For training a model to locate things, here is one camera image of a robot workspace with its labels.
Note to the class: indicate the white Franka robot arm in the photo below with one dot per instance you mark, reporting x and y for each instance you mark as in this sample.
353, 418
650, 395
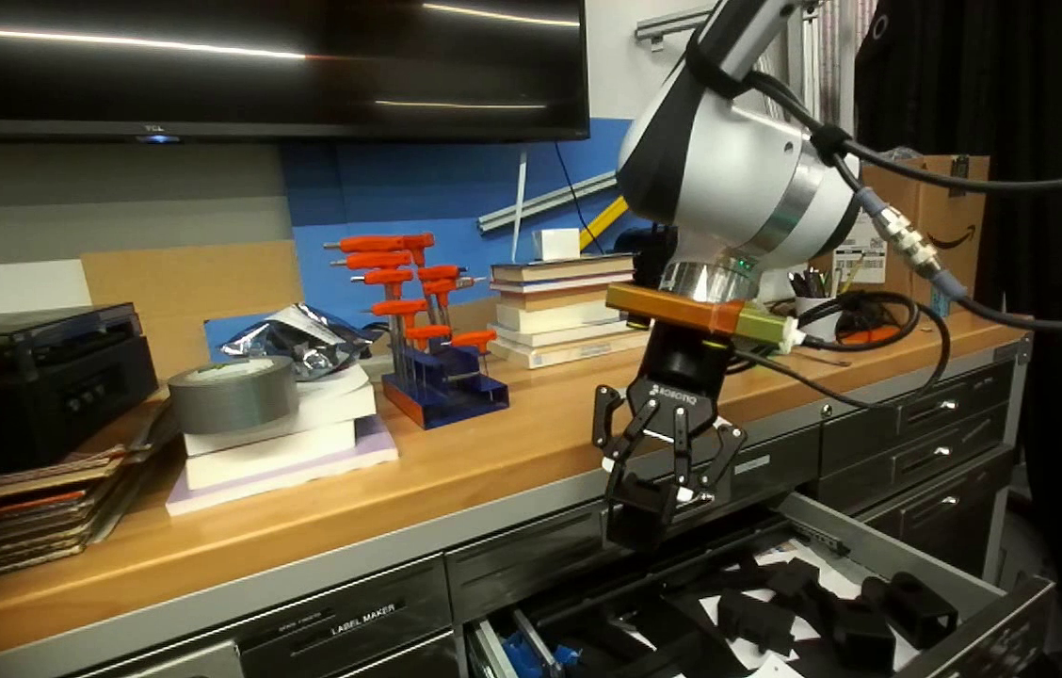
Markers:
743, 175

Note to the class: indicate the grey metal open drawer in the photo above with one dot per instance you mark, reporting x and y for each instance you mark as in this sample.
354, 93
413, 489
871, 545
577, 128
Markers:
882, 541

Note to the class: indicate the crumpled silver foil bag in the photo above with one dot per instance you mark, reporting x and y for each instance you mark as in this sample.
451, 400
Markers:
307, 339

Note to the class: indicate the blue plastic clip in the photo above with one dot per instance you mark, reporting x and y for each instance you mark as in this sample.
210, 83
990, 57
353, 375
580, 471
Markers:
537, 655

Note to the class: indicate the large black monitor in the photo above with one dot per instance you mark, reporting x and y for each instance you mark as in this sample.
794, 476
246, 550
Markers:
242, 62

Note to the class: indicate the orange flat object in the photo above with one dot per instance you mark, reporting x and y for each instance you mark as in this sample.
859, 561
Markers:
871, 334

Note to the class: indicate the wide pale book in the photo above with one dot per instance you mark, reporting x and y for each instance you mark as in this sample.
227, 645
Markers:
570, 356

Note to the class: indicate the yellow tool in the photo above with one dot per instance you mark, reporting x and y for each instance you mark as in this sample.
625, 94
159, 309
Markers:
602, 224

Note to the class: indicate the thick white foam book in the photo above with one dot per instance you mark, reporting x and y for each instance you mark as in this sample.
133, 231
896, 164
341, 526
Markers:
269, 457

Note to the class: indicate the black electronic box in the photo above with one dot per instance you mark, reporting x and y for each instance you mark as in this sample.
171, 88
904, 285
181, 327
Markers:
29, 389

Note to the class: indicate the silver metal cylinder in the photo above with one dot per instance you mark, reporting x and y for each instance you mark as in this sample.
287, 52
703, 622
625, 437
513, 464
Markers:
532, 629

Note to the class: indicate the black marker pen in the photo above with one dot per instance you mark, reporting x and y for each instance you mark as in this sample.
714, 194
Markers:
815, 285

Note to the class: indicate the brown cardboard box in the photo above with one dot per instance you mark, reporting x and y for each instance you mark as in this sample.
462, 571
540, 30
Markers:
933, 226

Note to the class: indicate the blue wall board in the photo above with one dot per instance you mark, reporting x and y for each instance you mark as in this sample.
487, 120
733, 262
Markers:
429, 191

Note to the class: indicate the brown cardboard sheet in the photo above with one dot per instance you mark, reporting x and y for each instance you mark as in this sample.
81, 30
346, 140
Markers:
177, 301

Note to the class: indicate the white paper sheet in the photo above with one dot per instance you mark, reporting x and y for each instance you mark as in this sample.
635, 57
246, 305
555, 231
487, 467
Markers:
826, 565

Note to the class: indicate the black foam cutout piece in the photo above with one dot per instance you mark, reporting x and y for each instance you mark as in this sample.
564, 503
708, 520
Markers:
743, 622

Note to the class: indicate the thick cream book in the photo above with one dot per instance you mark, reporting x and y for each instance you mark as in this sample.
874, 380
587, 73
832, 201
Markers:
552, 314

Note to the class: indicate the gold wrist camera bar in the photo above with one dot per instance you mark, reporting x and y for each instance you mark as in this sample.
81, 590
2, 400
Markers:
693, 316

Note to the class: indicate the stack of dark folders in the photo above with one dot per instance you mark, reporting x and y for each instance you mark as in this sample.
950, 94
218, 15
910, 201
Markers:
29, 513

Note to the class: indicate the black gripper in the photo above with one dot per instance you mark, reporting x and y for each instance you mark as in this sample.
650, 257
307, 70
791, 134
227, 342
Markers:
692, 378

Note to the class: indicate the grey duct tape roll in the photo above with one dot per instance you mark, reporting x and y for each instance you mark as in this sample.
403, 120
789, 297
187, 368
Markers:
232, 395

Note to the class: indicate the small white box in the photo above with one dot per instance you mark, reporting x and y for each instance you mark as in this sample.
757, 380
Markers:
557, 242

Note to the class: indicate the thin white rod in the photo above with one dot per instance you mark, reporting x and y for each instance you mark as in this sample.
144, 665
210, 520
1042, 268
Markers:
517, 207

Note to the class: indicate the blue hex key holder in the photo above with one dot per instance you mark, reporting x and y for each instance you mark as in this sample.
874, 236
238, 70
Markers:
442, 395

